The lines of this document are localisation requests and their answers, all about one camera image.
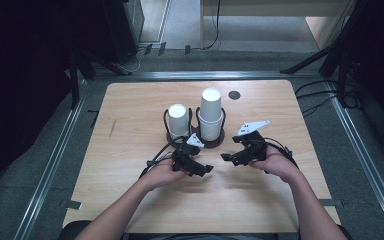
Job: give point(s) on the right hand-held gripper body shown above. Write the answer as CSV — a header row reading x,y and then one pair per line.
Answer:
x,y
255,146

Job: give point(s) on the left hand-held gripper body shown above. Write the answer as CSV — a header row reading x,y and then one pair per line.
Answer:
x,y
183,156

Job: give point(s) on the white paper cup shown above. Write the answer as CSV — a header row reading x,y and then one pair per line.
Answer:
x,y
178,123
210,103
210,131

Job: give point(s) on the person's left hand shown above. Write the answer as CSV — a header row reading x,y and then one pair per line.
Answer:
x,y
161,173

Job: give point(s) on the person's right hand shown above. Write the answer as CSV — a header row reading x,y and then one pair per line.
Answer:
x,y
278,165

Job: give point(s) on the black round table grommet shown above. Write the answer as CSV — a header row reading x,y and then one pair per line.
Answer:
x,y
234,95

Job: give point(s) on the grey tape strip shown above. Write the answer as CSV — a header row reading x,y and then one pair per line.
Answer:
x,y
187,50
162,48
147,49
74,204
330,202

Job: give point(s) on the black tape strip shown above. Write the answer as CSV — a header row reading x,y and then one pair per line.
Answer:
x,y
94,118

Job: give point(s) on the black tripod stand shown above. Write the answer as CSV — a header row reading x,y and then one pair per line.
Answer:
x,y
333,50

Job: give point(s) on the black metal stand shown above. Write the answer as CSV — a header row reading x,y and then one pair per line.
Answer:
x,y
80,66

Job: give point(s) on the light wooden desk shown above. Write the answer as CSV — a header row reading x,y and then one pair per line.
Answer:
x,y
280,8

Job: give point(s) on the black cabinet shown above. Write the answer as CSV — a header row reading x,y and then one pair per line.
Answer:
x,y
120,30

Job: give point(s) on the metal floor rail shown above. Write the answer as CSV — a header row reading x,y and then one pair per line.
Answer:
x,y
50,166
206,75
363,160

